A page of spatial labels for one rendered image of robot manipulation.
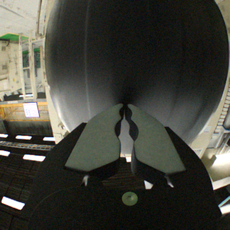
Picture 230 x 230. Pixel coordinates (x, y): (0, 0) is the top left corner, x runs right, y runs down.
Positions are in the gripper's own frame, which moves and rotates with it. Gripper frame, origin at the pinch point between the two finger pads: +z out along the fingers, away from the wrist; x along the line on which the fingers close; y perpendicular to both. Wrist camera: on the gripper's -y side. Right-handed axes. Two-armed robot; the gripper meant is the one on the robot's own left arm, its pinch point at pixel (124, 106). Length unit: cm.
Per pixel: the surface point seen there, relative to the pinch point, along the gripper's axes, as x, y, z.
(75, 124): -6.5, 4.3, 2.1
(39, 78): -657, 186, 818
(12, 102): -612, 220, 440
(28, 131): -912, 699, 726
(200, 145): 34.1, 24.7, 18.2
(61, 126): -43, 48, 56
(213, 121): 35.9, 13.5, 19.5
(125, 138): 0.6, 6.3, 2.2
